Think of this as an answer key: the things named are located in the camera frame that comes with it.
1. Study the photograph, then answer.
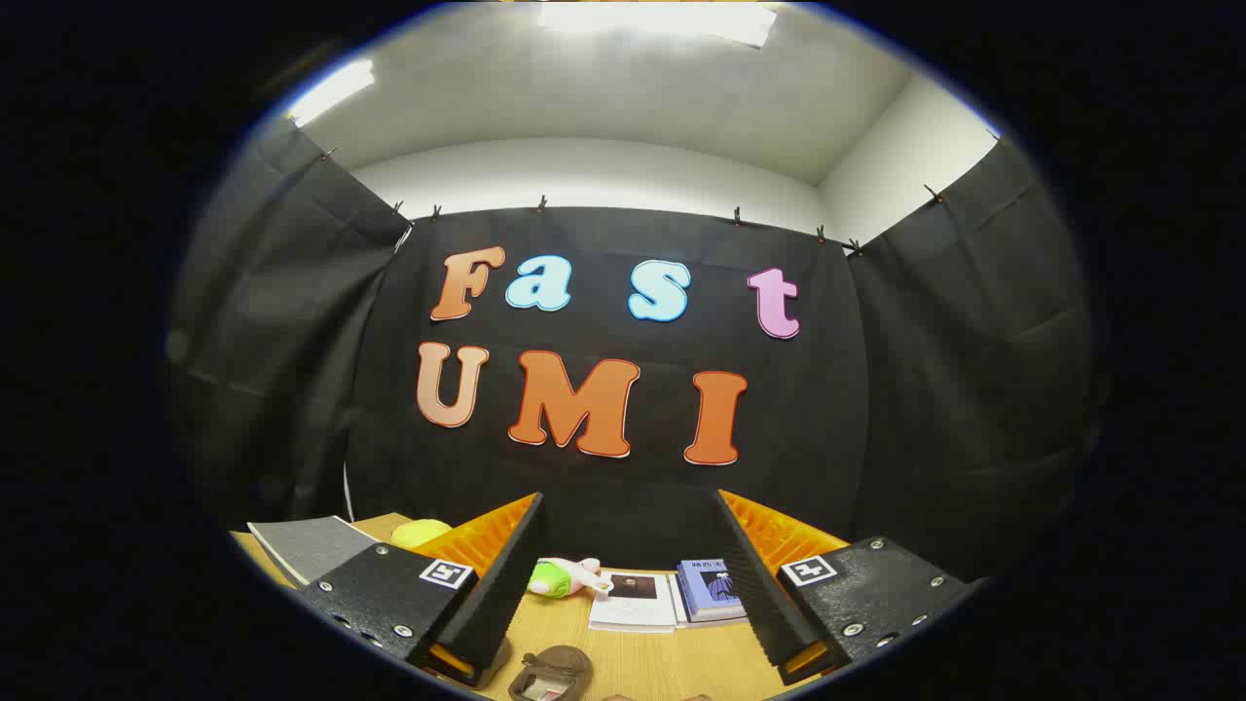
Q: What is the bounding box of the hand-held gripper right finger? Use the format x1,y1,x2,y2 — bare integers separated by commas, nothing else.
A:
713,489,977,687

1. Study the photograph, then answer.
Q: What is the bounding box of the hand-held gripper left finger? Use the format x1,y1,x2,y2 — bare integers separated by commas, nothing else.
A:
297,492,546,689

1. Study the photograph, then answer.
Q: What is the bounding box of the grey fabric storage box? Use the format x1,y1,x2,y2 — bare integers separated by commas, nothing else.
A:
247,515,383,588

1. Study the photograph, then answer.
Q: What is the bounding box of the blue cover book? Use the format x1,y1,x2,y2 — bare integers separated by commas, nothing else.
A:
677,558,749,620

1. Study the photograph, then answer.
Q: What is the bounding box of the green and pink plush toy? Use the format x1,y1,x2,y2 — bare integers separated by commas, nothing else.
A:
528,557,614,598

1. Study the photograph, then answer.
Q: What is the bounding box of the yellow round plush toy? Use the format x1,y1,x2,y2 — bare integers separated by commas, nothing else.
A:
391,519,454,551

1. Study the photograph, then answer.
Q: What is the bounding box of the white cover book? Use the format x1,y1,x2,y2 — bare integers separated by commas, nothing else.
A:
589,572,679,634

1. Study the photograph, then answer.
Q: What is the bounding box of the black backdrop cloth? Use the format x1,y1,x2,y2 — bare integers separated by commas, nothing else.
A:
170,122,1106,575

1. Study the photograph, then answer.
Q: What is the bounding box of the ceiling light panel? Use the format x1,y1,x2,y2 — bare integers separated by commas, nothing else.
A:
535,0,780,50
287,58,377,128

